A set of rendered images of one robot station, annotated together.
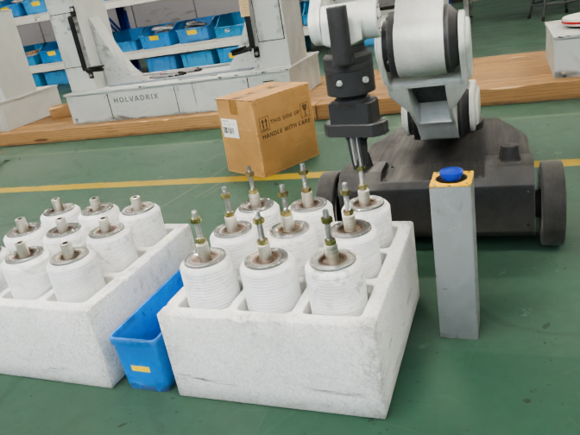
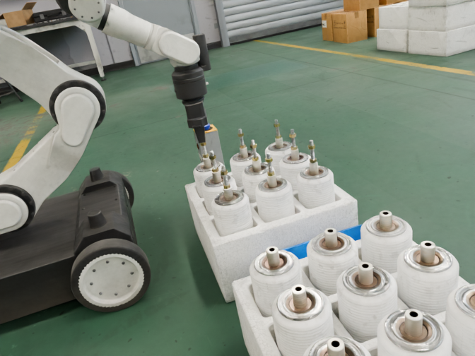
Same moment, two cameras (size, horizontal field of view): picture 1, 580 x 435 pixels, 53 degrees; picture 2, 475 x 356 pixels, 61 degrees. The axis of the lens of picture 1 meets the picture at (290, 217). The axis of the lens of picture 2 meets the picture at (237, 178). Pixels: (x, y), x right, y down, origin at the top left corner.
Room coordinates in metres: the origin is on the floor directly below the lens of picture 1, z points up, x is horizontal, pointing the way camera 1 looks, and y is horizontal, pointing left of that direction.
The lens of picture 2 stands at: (1.66, 0.81, 0.72)
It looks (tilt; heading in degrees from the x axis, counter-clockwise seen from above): 25 degrees down; 234
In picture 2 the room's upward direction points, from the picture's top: 11 degrees counter-clockwise
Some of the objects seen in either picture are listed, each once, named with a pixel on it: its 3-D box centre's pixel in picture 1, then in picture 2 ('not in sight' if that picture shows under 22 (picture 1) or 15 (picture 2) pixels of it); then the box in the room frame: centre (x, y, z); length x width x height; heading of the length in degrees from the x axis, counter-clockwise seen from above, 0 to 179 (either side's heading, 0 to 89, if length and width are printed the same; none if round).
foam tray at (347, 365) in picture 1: (302, 303); (265, 217); (0.99, 0.00, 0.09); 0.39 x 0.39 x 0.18; 67
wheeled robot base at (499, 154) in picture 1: (442, 141); (17, 227); (1.56, -0.46, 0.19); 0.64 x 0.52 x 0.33; 158
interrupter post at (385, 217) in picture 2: (67, 250); (385, 220); (1.05, 0.44, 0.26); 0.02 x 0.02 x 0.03
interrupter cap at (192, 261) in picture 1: (204, 258); (314, 172); (0.93, 0.16, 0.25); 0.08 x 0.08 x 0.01
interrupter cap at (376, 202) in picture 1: (365, 204); (208, 166); (1.06, -0.15, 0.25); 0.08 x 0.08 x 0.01
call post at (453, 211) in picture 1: (456, 258); (213, 171); (0.95, -0.29, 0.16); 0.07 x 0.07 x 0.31; 67
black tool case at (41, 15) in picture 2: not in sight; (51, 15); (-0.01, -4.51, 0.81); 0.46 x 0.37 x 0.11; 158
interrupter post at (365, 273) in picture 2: (61, 225); (365, 273); (1.21, 0.50, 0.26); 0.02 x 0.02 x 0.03
